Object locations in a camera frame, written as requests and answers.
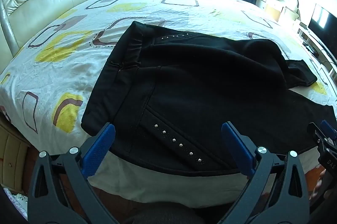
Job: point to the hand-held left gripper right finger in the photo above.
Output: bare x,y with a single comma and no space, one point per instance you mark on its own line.
237,146

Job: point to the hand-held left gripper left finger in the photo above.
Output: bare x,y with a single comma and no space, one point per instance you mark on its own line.
101,145

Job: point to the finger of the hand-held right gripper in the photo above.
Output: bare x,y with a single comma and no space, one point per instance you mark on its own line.
329,128
317,133

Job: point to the black pants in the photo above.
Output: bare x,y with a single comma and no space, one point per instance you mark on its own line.
197,87

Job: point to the person's right hand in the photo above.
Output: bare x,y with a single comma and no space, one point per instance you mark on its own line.
319,183

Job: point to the wooden nightstand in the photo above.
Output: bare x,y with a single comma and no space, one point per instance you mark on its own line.
13,155

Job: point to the patterned white bed sheet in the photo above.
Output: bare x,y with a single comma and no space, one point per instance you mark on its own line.
65,60

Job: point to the person's dark-clothed legs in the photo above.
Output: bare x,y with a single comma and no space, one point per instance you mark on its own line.
163,214

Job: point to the white television stand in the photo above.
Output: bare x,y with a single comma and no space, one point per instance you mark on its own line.
305,37

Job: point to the black television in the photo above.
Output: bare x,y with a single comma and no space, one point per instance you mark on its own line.
322,24

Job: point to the white dresser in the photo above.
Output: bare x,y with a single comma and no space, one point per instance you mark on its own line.
273,8

